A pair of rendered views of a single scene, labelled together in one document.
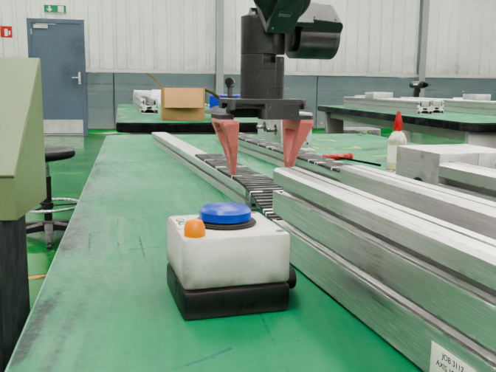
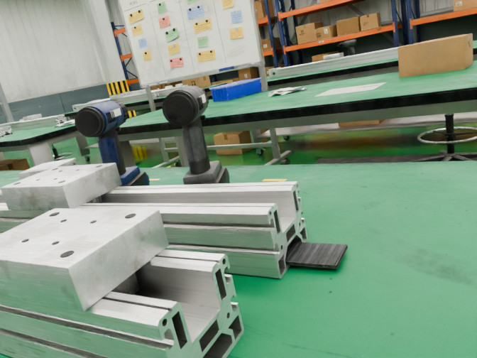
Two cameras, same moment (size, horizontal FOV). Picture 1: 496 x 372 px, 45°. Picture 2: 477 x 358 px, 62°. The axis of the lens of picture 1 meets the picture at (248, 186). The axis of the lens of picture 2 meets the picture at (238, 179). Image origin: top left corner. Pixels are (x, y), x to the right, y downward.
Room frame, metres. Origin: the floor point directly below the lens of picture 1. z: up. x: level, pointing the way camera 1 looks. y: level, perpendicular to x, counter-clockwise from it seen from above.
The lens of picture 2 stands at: (-0.42, -0.15, 1.03)
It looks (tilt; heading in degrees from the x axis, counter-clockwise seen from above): 16 degrees down; 318
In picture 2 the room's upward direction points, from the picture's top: 12 degrees counter-clockwise
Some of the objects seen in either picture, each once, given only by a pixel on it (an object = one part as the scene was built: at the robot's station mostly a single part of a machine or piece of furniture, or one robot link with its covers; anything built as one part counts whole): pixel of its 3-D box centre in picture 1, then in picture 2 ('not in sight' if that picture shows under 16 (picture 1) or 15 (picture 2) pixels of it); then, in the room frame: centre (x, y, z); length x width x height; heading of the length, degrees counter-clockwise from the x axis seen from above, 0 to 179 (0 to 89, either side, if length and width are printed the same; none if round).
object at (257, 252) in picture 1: (235, 257); not in sight; (0.45, 0.01, 0.81); 0.10 x 0.08 x 0.06; 107
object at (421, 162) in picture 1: (442, 188); not in sight; (0.69, -0.23, 0.83); 0.12 x 0.09 x 0.10; 107
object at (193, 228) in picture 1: (194, 226); not in sight; (0.41, 0.04, 0.85); 0.02 x 0.02 x 0.01
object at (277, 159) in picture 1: (275, 154); not in sight; (1.30, -0.06, 0.79); 0.96 x 0.04 x 0.03; 17
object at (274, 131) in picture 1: (285, 129); not in sight; (1.63, -0.10, 0.83); 0.11 x 0.10 x 0.10; 108
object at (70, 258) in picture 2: not in sight; (70, 262); (-0.02, -0.26, 0.87); 0.16 x 0.11 x 0.07; 17
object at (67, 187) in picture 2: not in sight; (64, 193); (0.27, -0.37, 0.87); 0.16 x 0.11 x 0.07; 17
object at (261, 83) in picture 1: (262, 84); not in sight; (0.78, -0.02, 0.95); 0.10 x 0.07 x 0.07; 107
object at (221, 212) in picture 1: (225, 218); not in sight; (0.45, 0.02, 0.84); 0.04 x 0.04 x 0.02
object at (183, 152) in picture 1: (190, 156); not in sight; (1.25, 0.12, 0.79); 0.96 x 0.04 x 0.03; 17
